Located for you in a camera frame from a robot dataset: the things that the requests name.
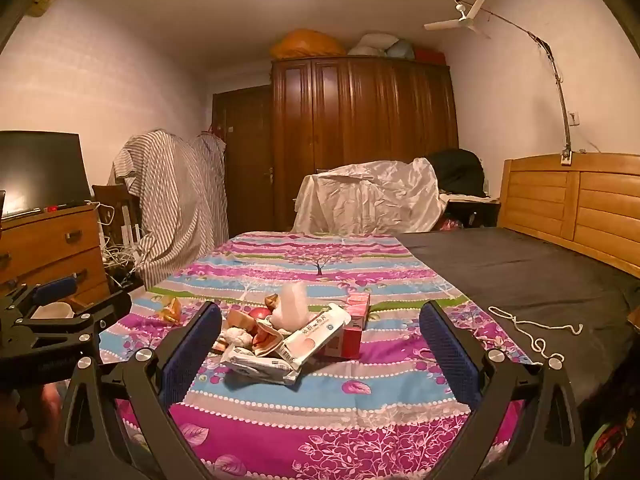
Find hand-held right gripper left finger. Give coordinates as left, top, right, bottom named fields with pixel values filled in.
left=54, top=301, right=223, bottom=480

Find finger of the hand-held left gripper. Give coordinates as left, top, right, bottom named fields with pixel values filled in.
left=75, top=290, right=133, bottom=335
left=20, top=276, right=79, bottom=311

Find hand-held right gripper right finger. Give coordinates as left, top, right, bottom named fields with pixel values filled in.
left=419, top=300, right=586, bottom=480

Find beige spongy piece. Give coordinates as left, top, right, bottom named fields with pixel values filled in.
left=227, top=309, right=258, bottom=331

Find white blister packet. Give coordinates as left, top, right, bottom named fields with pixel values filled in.
left=221, top=345, right=301, bottom=386

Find orange white paper bag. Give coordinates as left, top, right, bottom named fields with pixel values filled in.
left=251, top=321, right=288, bottom=357

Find red cardboard box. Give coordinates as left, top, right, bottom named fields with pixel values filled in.
left=315, top=322, right=368, bottom=359

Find long white medicine packet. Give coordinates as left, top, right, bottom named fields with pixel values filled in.
left=272, top=305, right=352, bottom=372

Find wooden drawer dresser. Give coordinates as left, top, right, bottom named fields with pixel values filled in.
left=0, top=203, right=112, bottom=306

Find white crumpled tissue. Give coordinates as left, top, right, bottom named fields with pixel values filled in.
left=221, top=327, right=253, bottom=347

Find orange crumpled wrapper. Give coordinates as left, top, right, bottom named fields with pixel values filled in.
left=159, top=296, right=183, bottom=324

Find white router antennas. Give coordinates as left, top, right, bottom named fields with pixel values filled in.
left=121, top=209, right=142, bottom=257

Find pink patterned packet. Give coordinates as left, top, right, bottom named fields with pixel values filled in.
left=342, top=292, right=372, bottom=328

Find dark wooden chair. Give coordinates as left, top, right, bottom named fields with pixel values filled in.
left=92, top=184, right=143, bottom=261

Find dark grey bed sheet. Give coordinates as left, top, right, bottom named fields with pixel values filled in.
left=400, top=226, right=640, bottom=406

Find black flat monitor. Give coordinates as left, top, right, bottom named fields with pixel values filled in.
left=0, top=131, right=92, bottom=218

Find grey striped cloth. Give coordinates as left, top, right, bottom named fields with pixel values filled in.
left=109, top=130, right=228, bottom=288

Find floral striped blanket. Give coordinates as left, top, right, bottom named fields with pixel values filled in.
left=97, top=231, right=533, bottom=480

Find dark side table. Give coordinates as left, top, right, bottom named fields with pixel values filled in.
left=444, top=196, right=502, bottom=231

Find white satin cloth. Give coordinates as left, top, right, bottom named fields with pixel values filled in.
left=291, top=157, right=448, bottom=235

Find pale striped cloth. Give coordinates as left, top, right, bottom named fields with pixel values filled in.
left=190, top=132, right=230, bottom=246

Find black clothes pile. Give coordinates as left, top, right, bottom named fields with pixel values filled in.
left=429, top=148, right=486, bottom=198

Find wooden bed headboard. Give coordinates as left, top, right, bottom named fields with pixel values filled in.
left=496, top=152, right=640, bottom=279

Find dark wooden door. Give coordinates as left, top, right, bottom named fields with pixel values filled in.
left=212, top=85, right=275, bottom=238

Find brown wooden wardrobe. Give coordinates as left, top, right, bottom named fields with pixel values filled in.
left=271, top=56, right=459, bottom=233

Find light blue pillow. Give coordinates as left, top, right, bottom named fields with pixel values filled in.
left=387, top=40, right=418, bottom=61

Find white pillow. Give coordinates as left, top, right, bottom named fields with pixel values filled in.
left=348, top=33, right=401, bottom=57

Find orange stuffed bag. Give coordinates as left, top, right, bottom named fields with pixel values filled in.
left=270, top=28, right=347, bottom=60

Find white ceiling fan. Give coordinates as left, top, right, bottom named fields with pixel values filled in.
left=424, top=0, right=492, bottom=40

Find tangled white cables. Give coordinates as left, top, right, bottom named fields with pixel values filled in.
left=97, top=202, right=143, bottom=283

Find white rope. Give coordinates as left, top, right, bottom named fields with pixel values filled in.
left=487, top=306, right=585, bottom=368

